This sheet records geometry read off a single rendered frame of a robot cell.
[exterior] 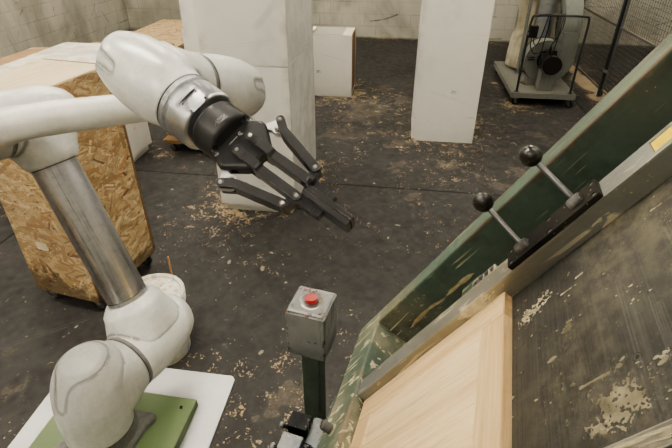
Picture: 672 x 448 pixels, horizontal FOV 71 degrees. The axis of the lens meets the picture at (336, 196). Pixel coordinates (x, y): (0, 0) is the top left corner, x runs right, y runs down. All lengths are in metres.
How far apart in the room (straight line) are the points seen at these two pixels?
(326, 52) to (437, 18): 1.75
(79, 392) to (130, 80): 0.73
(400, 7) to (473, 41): 4.47
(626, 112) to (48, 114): 1.03
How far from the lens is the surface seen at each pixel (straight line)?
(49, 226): 2.74
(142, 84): 0.69
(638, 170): 0.81
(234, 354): 2.55
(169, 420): 1.41
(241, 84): 0.80
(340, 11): 8.90
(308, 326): 1.39
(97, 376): 1.20
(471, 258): 1.18
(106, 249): 1.26
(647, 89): 1.02
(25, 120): 0.97
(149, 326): 1.30
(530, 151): 0.85
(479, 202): 0.89
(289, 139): 0.62
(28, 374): 2.83
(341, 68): 5.74
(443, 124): 4.65
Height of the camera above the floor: 1.89
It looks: 31 degrees down
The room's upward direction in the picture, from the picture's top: straight up
